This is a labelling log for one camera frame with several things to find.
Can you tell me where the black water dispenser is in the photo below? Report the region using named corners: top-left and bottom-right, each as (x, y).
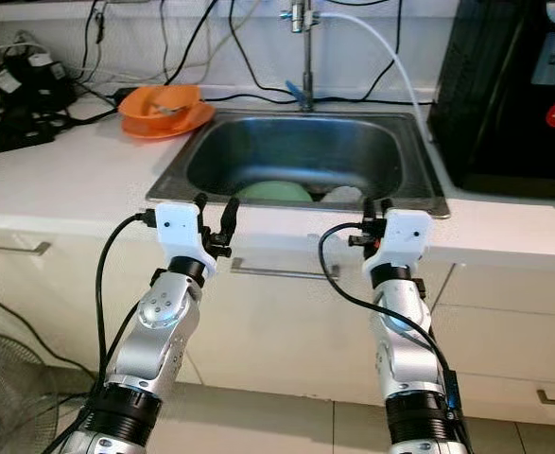
top-left (426, 0), bottom-right (555, 200)

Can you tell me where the black power adapter white label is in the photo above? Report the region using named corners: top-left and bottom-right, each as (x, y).
top-left (0, 52), bottom-right (75, 110)

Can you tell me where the wooden chopstick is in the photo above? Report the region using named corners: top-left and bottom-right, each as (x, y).
top-left (149, 102), bottom-right (195, 118)

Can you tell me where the black power cord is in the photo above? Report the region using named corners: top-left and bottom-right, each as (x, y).
top-left (0, 274), bottom-right (89, 379)

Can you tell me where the black cable with tie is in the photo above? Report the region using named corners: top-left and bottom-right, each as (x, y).
top-left (83, 0), bottom-right (113, 86)

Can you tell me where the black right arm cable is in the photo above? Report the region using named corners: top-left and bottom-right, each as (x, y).
top-left (318, 222), bottom-right (467, 417)

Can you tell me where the white cabinet door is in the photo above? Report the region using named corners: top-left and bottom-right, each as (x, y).
top-left (187, 255), bottom-right (458, 417)
top-left (0, 227), bottom-right (183, 379)

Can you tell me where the stainless steel sink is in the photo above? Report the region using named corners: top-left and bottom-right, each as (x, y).
top-left (147, 112), bottom-right (451, 218)

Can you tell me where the white cable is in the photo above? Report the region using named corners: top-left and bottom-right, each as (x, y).
top-left (0, 40), bottom-right (56, 69)

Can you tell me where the white bowl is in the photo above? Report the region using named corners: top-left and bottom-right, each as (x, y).
top-left (321, 185), bottom-right (368, 205)

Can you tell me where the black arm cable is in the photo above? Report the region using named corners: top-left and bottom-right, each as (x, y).
top-left (318, 222), bottom-right (467, 417)
top-left (74, 210), bottom-right (160, 454)

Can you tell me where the steel faucet with blue lever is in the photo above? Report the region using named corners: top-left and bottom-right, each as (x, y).
top-left (282, 0), bottom-right (325, 114)

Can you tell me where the orange plate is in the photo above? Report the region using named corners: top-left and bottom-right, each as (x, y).
top-left (121, 102), bottom-right (217, 141)

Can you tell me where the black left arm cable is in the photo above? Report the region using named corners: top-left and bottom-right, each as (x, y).
top-left (74, 210), bottom-right (160, 454)

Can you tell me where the green plate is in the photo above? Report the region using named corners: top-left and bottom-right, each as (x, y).
top-left (234, 180), bottom-right (316, 204)

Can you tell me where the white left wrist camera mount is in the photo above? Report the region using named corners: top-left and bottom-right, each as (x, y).
top-left (154, 201), bottom-right (218, 280)

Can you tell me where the steel cabinet door handle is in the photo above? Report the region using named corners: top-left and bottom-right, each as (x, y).
top-left (0, 239), bottom-right (51, 258)
top-left (230, 257), bottom-right (363, 281)

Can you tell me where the white hose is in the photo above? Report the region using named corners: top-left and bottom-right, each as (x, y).
top-left (320, 9), bottom-right (434, 143)

